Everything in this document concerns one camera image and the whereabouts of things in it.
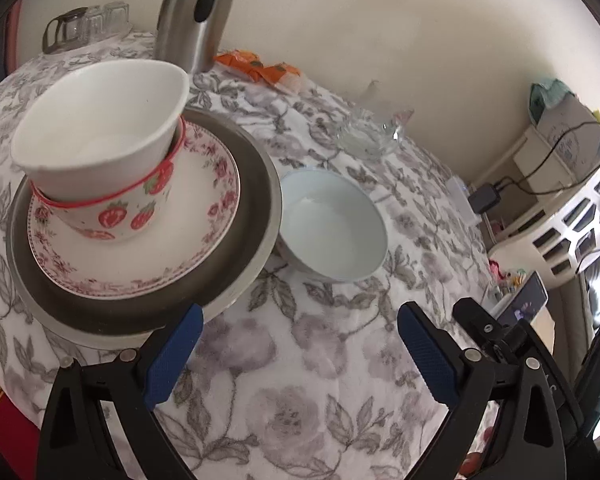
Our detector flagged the orange snack packet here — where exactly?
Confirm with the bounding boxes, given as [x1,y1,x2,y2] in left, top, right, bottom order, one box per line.
[250,61,304,94]
[215,50,264,70]

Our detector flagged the black cable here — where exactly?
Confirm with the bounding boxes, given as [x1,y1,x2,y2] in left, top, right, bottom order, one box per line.
[495,120,600,196]

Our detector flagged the grey printed box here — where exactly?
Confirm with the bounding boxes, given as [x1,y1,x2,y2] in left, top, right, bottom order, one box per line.
[535,92,600,172]

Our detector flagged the pink-edged dark board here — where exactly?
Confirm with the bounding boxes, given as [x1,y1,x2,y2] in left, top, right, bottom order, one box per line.
[2,2,27,73]

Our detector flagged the strawberry print bowl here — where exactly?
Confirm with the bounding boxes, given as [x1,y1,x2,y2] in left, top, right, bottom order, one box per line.
[30,115,187,242]

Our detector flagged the stainless steel plate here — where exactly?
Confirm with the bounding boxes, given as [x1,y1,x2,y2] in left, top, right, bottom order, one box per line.
[5,105,283,336]

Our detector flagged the pink floral round plate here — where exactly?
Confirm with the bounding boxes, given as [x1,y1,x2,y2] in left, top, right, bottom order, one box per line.
[27,122,241,299]

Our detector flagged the white power strip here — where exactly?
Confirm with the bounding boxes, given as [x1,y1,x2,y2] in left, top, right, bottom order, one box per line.
[447,176,481,227]

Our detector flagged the black charger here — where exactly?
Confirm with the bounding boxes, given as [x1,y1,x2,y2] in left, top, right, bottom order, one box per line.
[467,183,503,214]

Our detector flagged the small white bowl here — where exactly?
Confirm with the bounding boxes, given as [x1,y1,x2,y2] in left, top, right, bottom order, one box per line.
[11,59,190,200]

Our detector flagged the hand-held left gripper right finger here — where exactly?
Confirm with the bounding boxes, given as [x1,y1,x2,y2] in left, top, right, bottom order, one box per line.
[397,301,567,480]

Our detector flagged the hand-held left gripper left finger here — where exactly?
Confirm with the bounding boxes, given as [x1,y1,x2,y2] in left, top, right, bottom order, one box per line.
[36,302,204,480]

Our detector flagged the clear glass mug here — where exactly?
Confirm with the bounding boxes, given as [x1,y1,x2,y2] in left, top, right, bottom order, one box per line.
[335,80,416,161]

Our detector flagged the small colourful trinket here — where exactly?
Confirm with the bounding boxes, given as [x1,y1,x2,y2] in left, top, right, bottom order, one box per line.
[490,259,529,292]

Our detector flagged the stainless steel thermos jug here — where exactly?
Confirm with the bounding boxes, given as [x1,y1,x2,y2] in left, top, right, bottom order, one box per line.
[152,0,238,75]

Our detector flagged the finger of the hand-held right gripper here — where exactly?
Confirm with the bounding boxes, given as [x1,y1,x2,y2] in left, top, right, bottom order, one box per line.
[452,297,585,433]

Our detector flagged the small clear glass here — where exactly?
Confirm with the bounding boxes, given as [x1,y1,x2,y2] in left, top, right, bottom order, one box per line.
[102,1,132,32]
[82,5,107,42]

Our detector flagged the teal cloth bag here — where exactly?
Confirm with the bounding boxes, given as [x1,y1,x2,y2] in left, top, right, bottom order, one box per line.
[529,79,577,126]

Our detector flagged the smartphone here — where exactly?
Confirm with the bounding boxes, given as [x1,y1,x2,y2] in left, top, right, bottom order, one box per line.
[495,271,549,328]

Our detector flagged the glass teapot with black handle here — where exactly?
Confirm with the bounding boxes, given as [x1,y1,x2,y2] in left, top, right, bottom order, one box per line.
[42,7,88,54]

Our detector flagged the red printed cloth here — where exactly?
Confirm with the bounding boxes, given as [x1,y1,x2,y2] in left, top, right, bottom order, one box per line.
[0,359,42,463]

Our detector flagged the light blue bowl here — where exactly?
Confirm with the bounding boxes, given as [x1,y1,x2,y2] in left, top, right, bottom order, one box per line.
[278,169,388,282]

